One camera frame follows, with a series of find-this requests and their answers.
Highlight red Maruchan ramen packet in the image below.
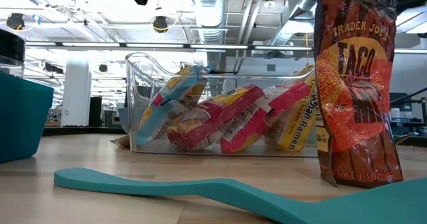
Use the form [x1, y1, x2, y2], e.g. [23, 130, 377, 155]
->
[165, 83, 266, 151]
[219, 81, 312, 154]

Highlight silver ventilation duct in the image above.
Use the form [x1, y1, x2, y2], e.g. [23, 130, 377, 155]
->
[190, 0, 228, 72]
[266, 0, 318, 48]

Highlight clear plastic bin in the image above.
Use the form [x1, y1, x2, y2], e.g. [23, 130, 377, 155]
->
[125, 52, 318, 157]

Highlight blue ramen packet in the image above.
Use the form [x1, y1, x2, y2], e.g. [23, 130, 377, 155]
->
[135, 63, 211, 147]

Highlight teal rectangular tray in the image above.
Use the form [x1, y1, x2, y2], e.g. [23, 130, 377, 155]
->
[0, 72, 55, 164]

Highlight black cabinet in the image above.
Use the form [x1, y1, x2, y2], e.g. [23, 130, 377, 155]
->
[88, 96, 103, 127]

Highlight yellow chicken ramen packet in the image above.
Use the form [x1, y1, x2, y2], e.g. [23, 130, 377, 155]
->
[265, 65, 318, 153]

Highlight black-lid spice jar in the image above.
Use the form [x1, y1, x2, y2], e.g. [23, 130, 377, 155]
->
[0, 29, 27, 79]

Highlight blue bowl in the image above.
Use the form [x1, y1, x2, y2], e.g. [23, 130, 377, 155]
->
[117, 107, 134, 135]

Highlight teal lid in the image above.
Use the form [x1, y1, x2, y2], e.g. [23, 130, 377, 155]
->
[53, 167, 427, 224]

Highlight black ceiling-mounted device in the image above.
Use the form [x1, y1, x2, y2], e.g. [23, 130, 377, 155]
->
[5, 13, 26, 30]
[151, 15, 170, 34]

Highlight dark background monitor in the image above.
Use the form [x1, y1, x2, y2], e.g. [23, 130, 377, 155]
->
[389, 92, 412, 112]

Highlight Trader Joe's taco seasoning packet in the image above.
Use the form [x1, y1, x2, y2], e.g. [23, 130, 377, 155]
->
[313, 0, 405, 189]

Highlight white bottle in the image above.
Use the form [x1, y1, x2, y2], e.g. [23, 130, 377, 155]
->
[390, 107, 402, 123]

